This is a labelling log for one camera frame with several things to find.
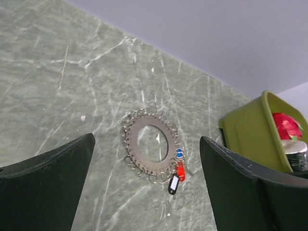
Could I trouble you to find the blue key tag on disc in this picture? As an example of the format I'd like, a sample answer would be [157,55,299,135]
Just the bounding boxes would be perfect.
[176,148,184,158]

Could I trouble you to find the olive green plastic bin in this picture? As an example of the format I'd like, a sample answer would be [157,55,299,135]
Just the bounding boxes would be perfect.
[218,90,308,172]

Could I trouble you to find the black key tag on disc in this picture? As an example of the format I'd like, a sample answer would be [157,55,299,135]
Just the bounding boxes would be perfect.
[168,174,180,195]

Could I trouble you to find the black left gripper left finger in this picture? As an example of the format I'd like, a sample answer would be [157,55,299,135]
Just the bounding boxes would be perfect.
[0,133,95,231]

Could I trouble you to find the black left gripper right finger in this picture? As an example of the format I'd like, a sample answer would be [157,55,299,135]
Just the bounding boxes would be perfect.
[200,136,308,231]

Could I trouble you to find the red dragon fruit toy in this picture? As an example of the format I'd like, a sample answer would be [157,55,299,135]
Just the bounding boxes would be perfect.
[272,113,303,141]

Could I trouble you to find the red key tag on disc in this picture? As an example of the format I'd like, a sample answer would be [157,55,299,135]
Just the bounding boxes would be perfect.
[175,162,185,182]

